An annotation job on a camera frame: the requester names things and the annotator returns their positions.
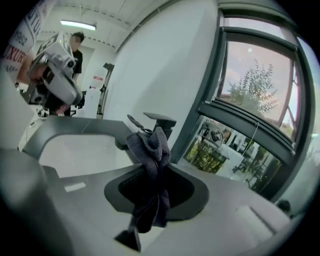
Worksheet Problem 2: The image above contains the dark grey cloth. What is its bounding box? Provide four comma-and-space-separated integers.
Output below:
126, 113, 172, 235

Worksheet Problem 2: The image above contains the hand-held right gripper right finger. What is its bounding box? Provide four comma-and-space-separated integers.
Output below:
164, 162, 301, 256

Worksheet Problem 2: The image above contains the person's white printed t-shirt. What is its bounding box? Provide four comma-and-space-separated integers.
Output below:
2, 0, 57, 81

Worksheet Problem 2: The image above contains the green tree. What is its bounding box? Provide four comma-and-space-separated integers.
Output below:
223, 58, 280, 118

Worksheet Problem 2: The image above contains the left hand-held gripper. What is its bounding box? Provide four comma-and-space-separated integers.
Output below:
27, 32, 83, 105

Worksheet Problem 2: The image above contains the person's left forearm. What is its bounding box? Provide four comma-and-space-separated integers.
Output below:
14, 51, 33, 85

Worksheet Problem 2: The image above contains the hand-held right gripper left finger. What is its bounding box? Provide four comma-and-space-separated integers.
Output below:
0, 147, 161, 256

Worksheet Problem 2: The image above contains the person's left hand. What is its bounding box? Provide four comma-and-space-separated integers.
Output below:
29, 65, 48, 85

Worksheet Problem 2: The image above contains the ceiling light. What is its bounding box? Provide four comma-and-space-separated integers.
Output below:
59, 19, 98, 32

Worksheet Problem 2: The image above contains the black metal stand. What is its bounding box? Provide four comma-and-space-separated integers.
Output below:
96, 62, 115, 120

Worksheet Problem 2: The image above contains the dark window frame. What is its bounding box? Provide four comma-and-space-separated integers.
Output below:
172, 0, 316, 203

